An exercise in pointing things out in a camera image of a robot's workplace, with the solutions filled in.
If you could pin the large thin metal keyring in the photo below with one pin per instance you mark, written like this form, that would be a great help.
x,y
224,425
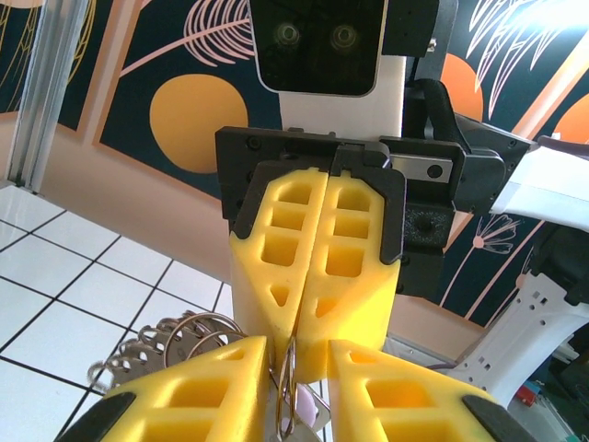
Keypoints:
x,y
288,368

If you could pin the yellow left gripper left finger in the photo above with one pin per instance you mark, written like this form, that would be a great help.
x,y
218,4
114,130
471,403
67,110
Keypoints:
x,y
193,396

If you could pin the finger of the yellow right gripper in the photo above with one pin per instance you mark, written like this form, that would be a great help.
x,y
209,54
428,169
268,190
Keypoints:
x,y
363,313
257,294

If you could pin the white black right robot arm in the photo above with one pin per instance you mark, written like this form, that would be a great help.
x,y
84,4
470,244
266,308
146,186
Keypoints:
x,y
543,193

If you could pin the silver key purple cover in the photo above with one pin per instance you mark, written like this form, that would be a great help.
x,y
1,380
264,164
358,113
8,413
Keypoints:
x,y
306,405

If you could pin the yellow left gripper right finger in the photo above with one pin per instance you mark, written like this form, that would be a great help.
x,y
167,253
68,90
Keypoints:
x,y
405,405

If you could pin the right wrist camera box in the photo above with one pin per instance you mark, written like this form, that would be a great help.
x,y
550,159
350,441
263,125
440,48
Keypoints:
x,y
317,46

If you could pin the aluminium frame post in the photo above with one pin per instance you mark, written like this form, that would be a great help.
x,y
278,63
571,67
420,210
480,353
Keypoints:
x,y
34,92

